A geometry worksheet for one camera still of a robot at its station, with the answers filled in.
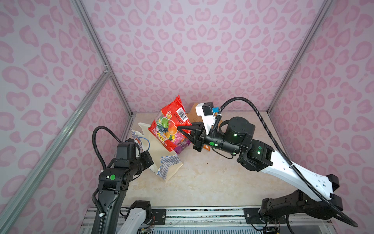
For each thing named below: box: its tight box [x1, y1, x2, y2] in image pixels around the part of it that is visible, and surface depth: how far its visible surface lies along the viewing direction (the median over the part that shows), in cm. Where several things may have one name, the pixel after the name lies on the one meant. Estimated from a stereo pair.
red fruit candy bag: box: [147, 94, 192, 153], surface depth 51 cm
